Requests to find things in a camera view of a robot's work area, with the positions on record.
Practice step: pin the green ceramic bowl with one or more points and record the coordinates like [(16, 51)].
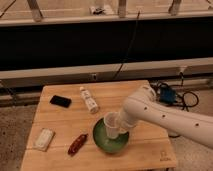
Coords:
[(106, 144)]

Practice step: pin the blue power box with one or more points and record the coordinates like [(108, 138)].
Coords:
[(167, 95)]

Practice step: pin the white bottle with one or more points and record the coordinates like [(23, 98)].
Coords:
[(89, 100)]

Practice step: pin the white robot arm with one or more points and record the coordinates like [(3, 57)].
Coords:
[(142, 105)]

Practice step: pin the small wooden table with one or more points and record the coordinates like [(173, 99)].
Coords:
[(148, 148)]

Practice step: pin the red sausage snack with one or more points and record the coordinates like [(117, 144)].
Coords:
[(77, 144)]

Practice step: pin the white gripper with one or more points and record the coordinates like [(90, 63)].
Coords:
[(124, 127)]

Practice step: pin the black phone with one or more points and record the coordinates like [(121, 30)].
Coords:
[(60, 101)]

